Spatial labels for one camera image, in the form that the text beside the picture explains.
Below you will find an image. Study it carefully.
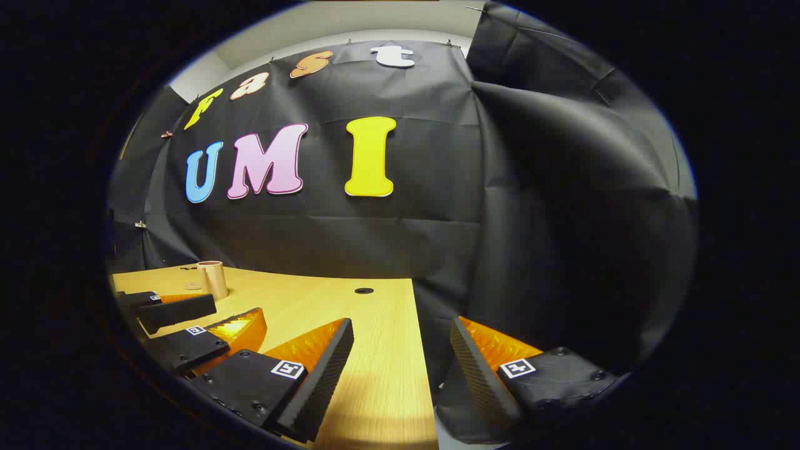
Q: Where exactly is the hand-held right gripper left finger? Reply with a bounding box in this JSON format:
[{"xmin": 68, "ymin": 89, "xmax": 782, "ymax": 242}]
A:
[{"xmin": 187, "ymin": 317, "xmax": 354, "ymax": 444}]

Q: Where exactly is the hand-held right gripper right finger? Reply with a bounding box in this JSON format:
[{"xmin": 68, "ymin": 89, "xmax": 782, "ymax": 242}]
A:
[{"xmin": 450, "ymin": 316, "xmax": 621, "ymax": 439}]

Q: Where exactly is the beige cup with handle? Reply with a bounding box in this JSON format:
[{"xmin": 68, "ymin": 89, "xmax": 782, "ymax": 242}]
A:
[{"xmin": 197, "ymin": 261, "xmax": 229, "ymax": 301}]

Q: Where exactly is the wooden desktop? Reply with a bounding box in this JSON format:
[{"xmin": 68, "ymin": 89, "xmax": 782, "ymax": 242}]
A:
[{"xmin": 109, "ymin": 266, "xmax": 439, "ymax": 450}]

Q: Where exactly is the black backdrop cloth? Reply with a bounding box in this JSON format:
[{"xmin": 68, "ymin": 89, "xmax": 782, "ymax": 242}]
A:
[{"xmin": 106, "ymin": 0, "xmax": 699, "ymax": 448}]

